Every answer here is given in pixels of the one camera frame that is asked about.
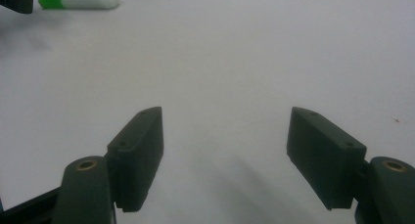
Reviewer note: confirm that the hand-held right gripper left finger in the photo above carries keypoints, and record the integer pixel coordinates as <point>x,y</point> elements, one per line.
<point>137,158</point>

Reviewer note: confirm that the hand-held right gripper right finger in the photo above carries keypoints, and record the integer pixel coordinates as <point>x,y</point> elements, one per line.
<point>326,158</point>

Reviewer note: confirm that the green and white tube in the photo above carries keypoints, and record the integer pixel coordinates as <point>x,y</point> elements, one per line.
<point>78,1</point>

